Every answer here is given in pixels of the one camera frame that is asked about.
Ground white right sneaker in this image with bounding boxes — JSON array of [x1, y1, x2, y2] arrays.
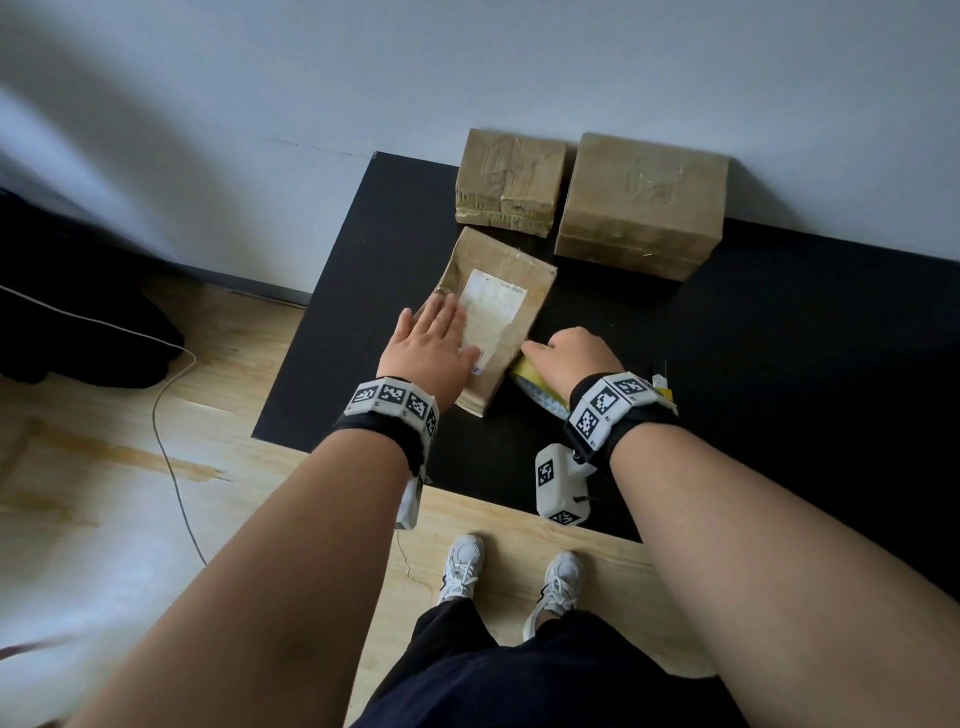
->
[[522, 551, 585, 643]]

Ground thin grey floor cable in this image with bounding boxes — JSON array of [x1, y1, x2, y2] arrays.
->
[[0, 284, 208, 568]]

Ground tall cardboard box square hole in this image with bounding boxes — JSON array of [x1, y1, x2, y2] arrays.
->
[[554, 132, 731, 283]]

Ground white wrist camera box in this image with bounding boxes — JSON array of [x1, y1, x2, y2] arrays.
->
[[534, 442, 598, 528], [395, 473, 425, 532]]

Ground white sneaker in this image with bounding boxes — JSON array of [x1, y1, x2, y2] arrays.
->
[[437, 533, 487, 605], [522, 551, 585, 643]]

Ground person's right hand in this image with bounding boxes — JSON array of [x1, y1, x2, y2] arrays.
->
[[521, 326, 625, 406]]

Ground person's right forearm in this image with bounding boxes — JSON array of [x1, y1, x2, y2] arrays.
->
[[608, 421, 960, 728]]

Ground black shorts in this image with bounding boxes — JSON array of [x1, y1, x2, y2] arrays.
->
[[352, 599, 751, 728]]

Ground wide cardboard box torn flap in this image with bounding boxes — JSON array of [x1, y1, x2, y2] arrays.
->
[[433, 226, 560, 418]]

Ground black marker wristband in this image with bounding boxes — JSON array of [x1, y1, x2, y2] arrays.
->
[[563, 371, 680, 466], [332, 377, 440, 478]]

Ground black yellow utility knife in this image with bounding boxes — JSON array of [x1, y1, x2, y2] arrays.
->
[[650, 359, 680, 414]]

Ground white left sneaker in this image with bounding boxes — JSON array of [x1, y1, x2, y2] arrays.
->
[[437, 533, 487, 605]]

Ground black bag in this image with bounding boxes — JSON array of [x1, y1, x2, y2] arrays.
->
[[0, 187, 185, 390]]

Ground person's left hand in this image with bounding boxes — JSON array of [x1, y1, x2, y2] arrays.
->
[[376, 290, 481, 414]]

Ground yellow tape roll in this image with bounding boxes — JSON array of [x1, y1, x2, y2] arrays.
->
[[509, 356, 571, 421]]

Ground person's left forearm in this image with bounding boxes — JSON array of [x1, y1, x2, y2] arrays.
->
[[67, 428, 410, 728]]

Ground thin reddish floor cable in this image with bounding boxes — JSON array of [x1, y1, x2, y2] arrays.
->
[[0, 632, 85, 663]]

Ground small cardboard box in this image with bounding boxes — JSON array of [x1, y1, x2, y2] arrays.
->
[[455, 127, 568, 239]]

